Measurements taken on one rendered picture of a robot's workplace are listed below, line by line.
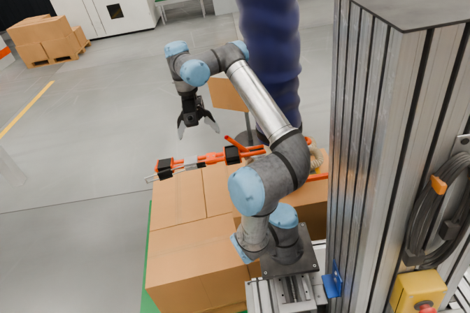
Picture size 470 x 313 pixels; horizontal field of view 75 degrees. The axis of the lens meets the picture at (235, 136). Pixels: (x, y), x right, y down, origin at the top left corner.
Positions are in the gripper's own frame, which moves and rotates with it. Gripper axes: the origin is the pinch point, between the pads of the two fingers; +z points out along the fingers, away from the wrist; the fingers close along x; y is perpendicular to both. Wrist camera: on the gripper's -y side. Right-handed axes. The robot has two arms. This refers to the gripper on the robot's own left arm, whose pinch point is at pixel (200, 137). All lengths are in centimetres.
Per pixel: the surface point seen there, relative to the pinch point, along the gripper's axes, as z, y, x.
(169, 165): 31.5, 25.4, 23.6
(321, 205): 61, 9, -49
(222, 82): 60, 166, -3
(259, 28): -30.0, 19.0, -28.1
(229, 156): 32.2, 25.6, -7.0
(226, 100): 79, 166, -4
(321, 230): 82, 9, -49
